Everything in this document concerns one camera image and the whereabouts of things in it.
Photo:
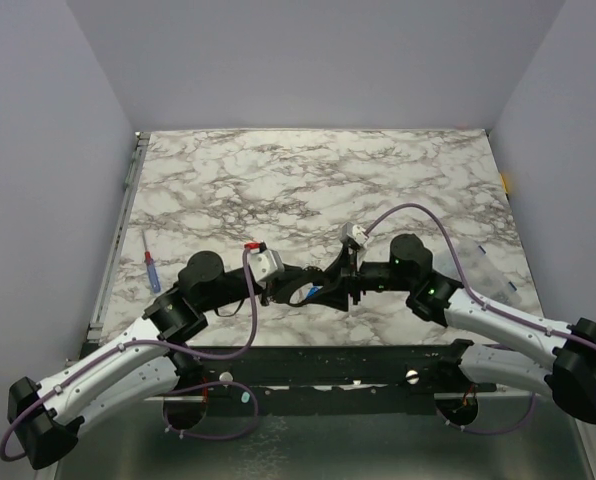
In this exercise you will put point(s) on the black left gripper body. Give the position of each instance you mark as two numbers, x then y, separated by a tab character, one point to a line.
268	291

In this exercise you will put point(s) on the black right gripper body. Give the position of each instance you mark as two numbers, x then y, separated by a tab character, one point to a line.
353	281

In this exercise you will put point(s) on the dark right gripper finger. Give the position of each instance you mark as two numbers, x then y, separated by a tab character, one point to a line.
336	298
337	272

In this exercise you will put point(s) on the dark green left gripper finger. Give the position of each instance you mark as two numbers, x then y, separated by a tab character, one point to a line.
299	276
295	297

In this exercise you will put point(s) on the blue capped key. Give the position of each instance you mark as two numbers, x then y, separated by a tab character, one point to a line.
312	291

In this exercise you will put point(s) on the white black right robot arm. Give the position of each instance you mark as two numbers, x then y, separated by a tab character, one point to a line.
549	357

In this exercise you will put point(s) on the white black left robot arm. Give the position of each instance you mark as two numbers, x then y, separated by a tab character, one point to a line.
148	358

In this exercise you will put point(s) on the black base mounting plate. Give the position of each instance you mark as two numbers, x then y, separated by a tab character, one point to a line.
343	380

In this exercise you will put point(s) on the clear plastic storage box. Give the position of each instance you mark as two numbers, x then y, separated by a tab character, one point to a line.
483	276

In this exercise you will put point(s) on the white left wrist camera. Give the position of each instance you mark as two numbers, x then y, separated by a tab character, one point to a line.
265	266

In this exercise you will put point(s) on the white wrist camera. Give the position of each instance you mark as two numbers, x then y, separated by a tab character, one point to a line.
265	266
353	235

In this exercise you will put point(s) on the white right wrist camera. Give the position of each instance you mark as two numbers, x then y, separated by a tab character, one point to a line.
353	235

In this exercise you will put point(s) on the blue red handled screwdriver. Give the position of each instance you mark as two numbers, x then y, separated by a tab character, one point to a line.
150	266

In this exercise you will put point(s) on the left side metal rail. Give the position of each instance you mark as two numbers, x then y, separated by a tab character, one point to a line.
130	187

